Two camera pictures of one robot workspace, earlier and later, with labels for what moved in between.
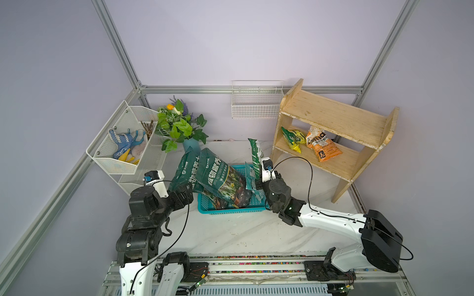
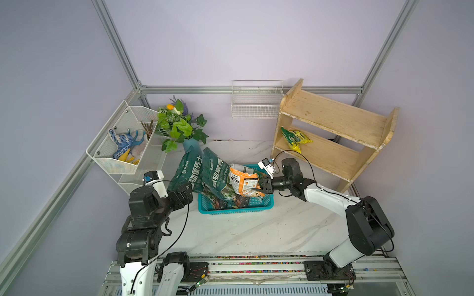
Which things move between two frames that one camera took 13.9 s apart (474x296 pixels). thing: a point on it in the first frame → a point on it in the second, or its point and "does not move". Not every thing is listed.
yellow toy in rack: x=124 y=155 does not move
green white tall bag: x=257 y=156 → x=242 y=168
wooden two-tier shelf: x=331 y=136 does not move
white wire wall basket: x=256 y=99 does not move
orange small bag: x=317 y=140 → x=243 y=182
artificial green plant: x=176 y=124 does not move
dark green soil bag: x=213 y=174 does not move
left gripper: x=179 y=201 does not move
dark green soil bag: x=225 y=183 → x=188 y=172
